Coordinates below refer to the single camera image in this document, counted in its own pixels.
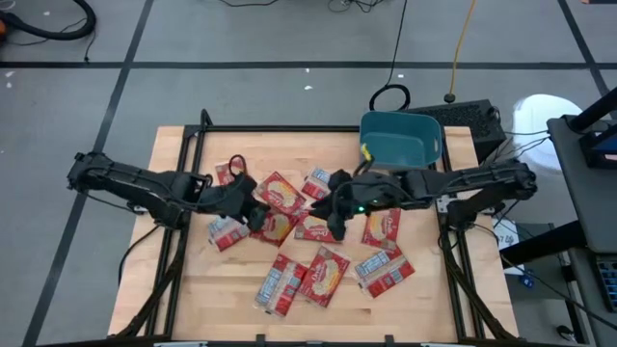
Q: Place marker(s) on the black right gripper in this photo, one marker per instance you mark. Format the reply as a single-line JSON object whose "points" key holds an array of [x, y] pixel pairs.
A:
{"points": [[376, 193]]}

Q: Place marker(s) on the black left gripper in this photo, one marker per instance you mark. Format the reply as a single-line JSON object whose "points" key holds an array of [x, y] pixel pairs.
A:
{"points": [[226, 195]]}

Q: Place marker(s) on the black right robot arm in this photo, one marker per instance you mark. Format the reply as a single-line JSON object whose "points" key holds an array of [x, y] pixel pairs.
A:
{"points": [[482, 180]]}

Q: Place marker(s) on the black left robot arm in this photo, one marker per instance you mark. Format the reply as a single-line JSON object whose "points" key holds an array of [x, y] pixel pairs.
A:
{"points": [[120, 178]]}

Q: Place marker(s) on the teal plastic basket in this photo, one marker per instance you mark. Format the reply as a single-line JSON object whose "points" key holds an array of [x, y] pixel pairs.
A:
{"points": [[400, 140]]}

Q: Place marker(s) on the white paper sheet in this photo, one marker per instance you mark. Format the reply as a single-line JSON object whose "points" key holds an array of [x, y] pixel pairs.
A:
{"points": [[506, 238]]}

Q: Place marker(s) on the small blue object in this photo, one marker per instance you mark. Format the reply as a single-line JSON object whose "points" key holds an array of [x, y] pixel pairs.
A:
{"points": [[528, 280]]}

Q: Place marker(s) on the black desk beam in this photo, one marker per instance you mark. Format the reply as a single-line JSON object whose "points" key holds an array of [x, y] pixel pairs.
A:
{"points": [[544, 243]]}

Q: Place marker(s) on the white round stool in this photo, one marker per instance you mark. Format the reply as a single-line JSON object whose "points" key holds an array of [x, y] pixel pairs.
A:
{"points": [[540, 115]]}

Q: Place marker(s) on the grey cart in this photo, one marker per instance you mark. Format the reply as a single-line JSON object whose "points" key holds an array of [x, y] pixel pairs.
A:
{"points": [[578, 193]]}

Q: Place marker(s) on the black caster wheel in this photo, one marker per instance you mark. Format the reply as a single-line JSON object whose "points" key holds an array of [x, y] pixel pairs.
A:
{"points": [[565, 332]]}

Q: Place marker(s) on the dark blue device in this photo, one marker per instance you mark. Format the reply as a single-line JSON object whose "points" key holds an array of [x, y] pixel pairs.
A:
{"points": [[598, 149]]}

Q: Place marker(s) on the black keyboard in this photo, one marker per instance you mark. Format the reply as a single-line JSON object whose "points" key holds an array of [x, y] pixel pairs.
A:
{"points": [[608, 284]]}

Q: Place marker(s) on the black pole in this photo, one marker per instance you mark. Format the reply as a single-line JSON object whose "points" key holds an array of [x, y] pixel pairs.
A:
{"points": [[595, 108]]}

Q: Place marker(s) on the orange object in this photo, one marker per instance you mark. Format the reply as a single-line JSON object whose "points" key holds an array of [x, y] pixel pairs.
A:
{"points": [[2, 30]]}

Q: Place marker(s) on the white metal bracket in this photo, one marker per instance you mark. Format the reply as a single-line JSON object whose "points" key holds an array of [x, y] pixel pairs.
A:
{"points": [[446, 205]]}

